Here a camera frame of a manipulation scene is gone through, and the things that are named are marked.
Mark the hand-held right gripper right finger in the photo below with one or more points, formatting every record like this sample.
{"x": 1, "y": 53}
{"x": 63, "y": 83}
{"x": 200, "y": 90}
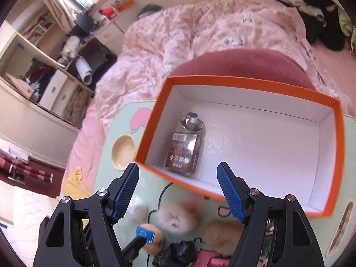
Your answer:
{"x": 230, "y": 192}

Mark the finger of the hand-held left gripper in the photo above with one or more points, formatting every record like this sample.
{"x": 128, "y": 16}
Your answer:
{"x": 145, "y": 235}

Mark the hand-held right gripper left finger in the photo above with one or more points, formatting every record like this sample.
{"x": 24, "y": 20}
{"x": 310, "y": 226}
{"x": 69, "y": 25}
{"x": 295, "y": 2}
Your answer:
{"x": 125, "y": 193}

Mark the tan bear plush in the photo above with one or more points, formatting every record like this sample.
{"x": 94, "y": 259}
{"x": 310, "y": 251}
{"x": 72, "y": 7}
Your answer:
{"x": 157, "y": 240}

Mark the white fluffy scrunchie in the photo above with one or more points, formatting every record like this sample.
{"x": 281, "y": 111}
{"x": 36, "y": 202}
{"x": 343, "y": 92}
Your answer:
{"x": 172, "y": 217}

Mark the orange cardboard box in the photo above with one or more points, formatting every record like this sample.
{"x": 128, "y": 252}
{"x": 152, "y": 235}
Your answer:
{"x": 264, "y": 150}

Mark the black shiny object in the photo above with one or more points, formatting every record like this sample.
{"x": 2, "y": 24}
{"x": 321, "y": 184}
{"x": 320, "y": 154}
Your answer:
{"x": 180, "y": 251}

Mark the tan fluffy scrunchie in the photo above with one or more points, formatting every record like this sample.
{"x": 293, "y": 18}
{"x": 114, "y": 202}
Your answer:
{"x": 222, "y": 236}

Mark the brown printed pack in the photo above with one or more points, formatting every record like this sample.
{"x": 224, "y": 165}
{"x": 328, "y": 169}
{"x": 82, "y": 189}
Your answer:
{"x": 182, "y": 154}

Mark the pink object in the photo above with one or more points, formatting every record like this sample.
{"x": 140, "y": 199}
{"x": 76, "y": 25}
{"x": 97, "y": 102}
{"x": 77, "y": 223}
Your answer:
{"x": 214, "y": 260}

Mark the silver metal lighter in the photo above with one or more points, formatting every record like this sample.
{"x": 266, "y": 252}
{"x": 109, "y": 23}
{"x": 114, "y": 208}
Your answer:
{"x": 192, "y": 122}

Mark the red striped cloth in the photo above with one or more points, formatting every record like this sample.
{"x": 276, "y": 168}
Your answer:
{"x": 25, "y": 169}

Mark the white textured mat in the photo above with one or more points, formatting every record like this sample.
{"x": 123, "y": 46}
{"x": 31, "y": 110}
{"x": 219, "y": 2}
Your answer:
{"x": 25, "y": 222}

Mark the low white storage drawers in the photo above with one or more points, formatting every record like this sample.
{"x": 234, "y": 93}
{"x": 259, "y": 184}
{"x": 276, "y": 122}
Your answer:
{"x": 57, "y": 93}

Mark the dark pink cushion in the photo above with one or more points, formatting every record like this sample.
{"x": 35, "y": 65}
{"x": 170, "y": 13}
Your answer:
{"x": 236, "y": 64}

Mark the white paper roll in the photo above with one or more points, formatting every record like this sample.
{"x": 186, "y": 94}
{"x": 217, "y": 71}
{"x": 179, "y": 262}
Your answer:
{"x": 84, "y": 71}

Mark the white clothes pile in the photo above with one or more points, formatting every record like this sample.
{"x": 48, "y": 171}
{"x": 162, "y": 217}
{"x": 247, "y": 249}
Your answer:
{"x": 71, "y": 47}

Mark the white drawer cabinet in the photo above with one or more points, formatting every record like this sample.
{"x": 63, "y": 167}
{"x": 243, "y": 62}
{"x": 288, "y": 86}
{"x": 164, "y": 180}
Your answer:
{"x": 110, "y": 34}

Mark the pink floral quilt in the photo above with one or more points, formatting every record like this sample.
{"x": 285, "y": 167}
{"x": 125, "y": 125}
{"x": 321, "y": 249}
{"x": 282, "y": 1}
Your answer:
{"x": 194, "y": 33}

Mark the cream bookshelf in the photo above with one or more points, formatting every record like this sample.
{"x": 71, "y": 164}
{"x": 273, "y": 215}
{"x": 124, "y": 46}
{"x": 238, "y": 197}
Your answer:
{"x": 16, "y": 61}

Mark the black monitor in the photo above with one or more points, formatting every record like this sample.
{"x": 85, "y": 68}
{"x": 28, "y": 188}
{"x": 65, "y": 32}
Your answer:
{"x": 84, "y": 23}

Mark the red object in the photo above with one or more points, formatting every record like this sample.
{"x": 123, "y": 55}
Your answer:
{"x": 108, "y": 12}

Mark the grey cloth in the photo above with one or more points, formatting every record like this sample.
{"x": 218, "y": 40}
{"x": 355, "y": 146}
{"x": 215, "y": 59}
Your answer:
{"x": 149, "y": 11}

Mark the black clothes pile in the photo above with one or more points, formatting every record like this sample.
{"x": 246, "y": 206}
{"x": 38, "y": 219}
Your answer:
{"x": 319, "y": 27}

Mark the orange tray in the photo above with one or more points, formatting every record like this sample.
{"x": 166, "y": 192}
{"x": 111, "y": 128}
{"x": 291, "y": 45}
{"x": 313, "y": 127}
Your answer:
{"x": 126, "y": 5}

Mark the beige curtain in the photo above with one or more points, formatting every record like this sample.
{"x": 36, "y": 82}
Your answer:
{"x": 55, "y": 2}

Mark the light green cloth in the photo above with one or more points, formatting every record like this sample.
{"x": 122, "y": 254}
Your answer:
{"x": 345, "y": 19}

